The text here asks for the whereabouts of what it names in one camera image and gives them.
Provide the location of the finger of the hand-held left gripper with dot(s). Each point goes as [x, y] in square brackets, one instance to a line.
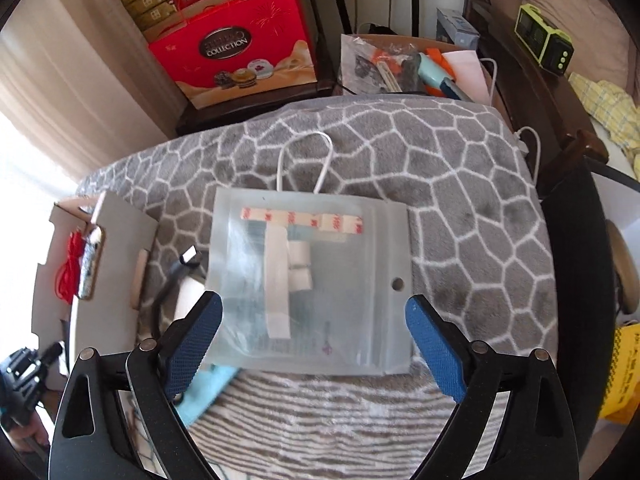
[51, 352]

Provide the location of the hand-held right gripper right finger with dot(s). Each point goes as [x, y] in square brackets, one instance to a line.
[435, 345]

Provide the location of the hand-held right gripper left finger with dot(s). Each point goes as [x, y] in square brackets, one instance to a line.
[195, 345]

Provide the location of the clear zip bag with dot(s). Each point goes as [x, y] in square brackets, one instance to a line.
[345, 285]

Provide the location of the white cardboard tray box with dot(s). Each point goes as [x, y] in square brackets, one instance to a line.
[120, 230]

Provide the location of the person's left hand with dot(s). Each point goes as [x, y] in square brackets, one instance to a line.
[30, 440]

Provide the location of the light blue cloth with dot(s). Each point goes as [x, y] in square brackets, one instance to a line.
[210, 385]

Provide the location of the white round device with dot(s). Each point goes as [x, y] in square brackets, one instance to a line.
[189, 301]

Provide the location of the black bag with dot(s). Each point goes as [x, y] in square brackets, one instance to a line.
[580, 260]

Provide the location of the yellow packet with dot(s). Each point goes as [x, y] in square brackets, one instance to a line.
[622, 375]

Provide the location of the open carton of tools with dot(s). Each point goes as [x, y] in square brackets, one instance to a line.
[360, 97]

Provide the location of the teal utility tool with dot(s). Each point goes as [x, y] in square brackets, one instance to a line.
[442, 77]

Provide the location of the white sheer curtain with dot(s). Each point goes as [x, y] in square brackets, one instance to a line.
[75, 85]

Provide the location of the white paper sheet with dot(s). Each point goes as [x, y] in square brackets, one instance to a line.
[470, 72]

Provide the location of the clear bag of parts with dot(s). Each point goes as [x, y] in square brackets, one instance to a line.
[365, 62]

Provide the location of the yellow plaid cloth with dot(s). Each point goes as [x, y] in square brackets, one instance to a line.
[610, 105]

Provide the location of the red chocolate gift box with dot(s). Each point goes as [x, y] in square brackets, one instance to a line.
[235, 50]

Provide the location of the small grey box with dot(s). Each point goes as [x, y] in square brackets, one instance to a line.
[456, 30]

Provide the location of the green black alarm clock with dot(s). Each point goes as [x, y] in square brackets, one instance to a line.
[542, 40]

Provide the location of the gold flat box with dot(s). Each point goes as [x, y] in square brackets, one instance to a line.
[147, 5]
[157, 21]

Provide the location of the tan sofa cushion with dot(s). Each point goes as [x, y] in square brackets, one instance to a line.
[580, 5]

